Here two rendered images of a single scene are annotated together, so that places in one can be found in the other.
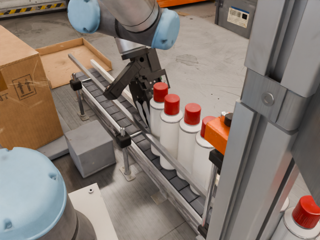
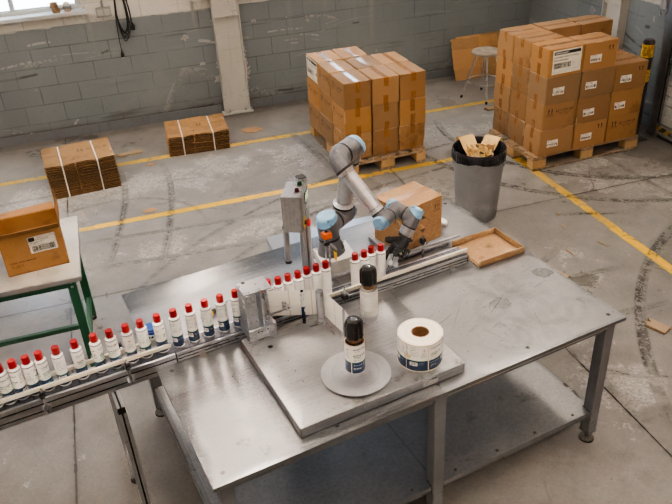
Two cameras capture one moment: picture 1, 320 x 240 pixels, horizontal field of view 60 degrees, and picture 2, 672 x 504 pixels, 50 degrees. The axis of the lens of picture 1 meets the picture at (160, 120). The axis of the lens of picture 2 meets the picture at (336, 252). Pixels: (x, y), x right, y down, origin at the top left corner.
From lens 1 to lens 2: 3.63 m
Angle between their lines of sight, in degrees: 77
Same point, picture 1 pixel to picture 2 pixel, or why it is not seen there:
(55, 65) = (484, 243)
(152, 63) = (402, 243)
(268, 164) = not seen: hidden behind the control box
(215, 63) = (495, 317)
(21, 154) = (333, 214)
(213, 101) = (436, 308)
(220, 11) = not seen: outside the picture
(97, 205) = (346, 256)
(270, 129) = not seen: hidden behind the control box
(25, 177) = (326, 217)
